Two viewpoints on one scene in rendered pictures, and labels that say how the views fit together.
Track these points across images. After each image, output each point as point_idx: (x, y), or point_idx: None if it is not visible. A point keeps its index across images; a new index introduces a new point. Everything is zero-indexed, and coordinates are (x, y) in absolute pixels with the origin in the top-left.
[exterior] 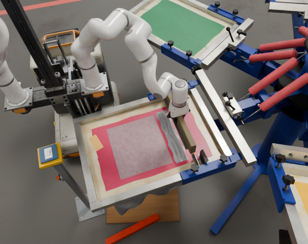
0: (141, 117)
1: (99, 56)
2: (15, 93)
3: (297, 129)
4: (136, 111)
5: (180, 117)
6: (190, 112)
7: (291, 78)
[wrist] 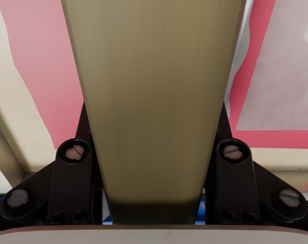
0: (299, 133)
1: None
2: None
3: None
4: (294, 160)
5: (153, 185)
6: (35, 94)
7: None
